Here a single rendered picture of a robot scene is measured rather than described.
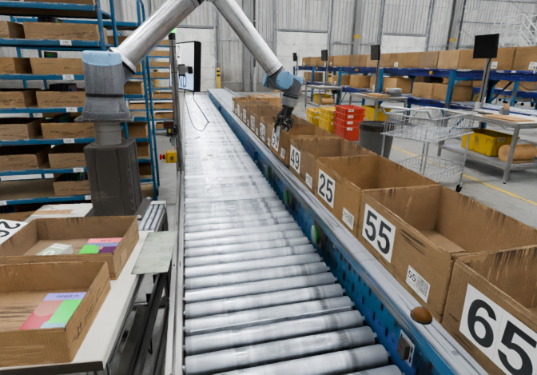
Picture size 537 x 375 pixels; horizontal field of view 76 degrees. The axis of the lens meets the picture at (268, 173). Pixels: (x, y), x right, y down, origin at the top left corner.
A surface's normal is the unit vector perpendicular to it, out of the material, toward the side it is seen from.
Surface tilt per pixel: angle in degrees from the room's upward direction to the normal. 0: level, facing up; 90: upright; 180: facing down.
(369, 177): 90
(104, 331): 0
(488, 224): 90
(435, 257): 90
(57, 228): 89
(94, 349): 0
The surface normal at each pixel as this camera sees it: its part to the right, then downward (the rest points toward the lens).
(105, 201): 0.13, 0.30
